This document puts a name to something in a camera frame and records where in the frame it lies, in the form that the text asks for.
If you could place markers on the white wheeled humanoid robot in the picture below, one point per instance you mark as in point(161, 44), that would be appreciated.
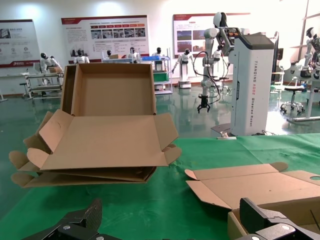
point(250, 75)

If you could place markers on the black rolling stool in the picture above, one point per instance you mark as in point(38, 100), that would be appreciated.
point(291, 89)

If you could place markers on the large open cardboard box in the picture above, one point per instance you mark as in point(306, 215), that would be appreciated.
point(107, 140)
point(87, 182)

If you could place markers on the white black humanoid robot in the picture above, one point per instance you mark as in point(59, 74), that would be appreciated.
point(45, 62)
point(158, 52)
point(312, 45)
point(132, 54)
point(185, 67)
point(81, 58)
point(108, 53)

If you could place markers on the metal rack with blue bins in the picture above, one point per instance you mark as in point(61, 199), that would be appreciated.
point(160, 76)

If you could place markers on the white round standing fan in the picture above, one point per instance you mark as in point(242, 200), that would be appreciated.
point(285, 64)

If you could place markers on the metal frame workbench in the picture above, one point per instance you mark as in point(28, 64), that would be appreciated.
point(45, 87)

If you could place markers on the small open cardboard box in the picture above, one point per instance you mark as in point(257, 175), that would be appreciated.
point(250, 185)

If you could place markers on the green tablecloth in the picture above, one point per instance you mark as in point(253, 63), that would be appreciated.
point(150, 207)

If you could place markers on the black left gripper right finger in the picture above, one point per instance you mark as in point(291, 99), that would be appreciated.
point(262, 222)

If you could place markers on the wide red-trimmed info board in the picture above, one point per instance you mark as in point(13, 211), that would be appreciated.
point(105, 37)

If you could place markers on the open cardboard box stack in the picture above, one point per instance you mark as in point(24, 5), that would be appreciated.
point(67, 87)

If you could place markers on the metal leg work table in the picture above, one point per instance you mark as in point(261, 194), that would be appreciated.
point(310, 100)

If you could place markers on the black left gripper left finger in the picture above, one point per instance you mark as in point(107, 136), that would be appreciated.
point(92, 215)

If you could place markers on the info board with round icons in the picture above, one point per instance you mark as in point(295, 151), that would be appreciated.
point(17, 42)

